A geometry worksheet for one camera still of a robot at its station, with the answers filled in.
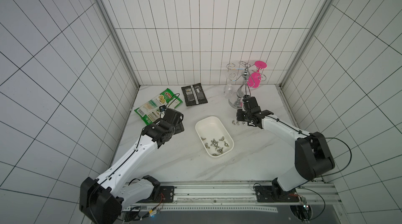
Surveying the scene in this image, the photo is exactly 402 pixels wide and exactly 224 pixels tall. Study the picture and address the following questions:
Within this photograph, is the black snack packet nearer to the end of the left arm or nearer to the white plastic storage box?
the white plastic storage box

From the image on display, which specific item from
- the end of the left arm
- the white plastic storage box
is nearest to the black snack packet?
the white plastic storage box

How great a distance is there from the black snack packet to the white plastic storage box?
0.62 ft

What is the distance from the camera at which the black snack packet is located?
111 centimetres

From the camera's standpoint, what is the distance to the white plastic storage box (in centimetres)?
88
